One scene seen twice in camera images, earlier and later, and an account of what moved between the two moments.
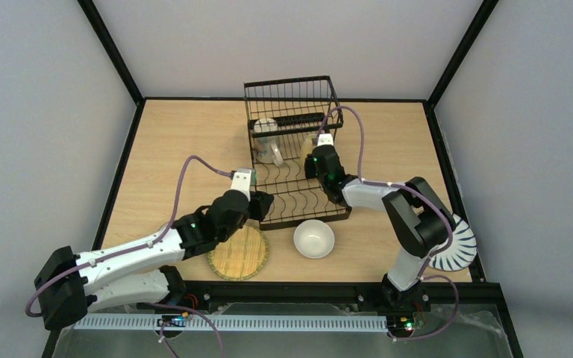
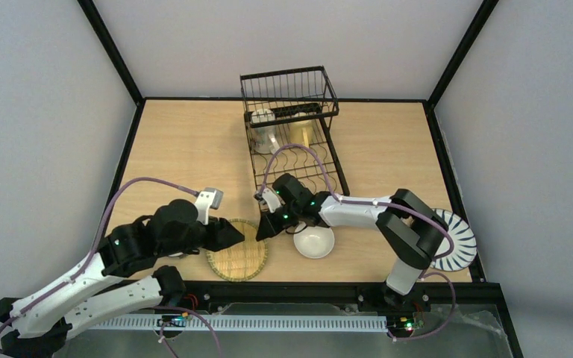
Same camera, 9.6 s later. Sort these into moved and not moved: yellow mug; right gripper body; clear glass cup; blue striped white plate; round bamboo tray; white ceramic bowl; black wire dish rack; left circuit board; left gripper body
Moved: left gripper body; right gripper body; black wire dish rack; clear glass cup; yellow mug
Not moved: white ceramic bowl; left circuit board; blue striped white plate; round bamboo tray
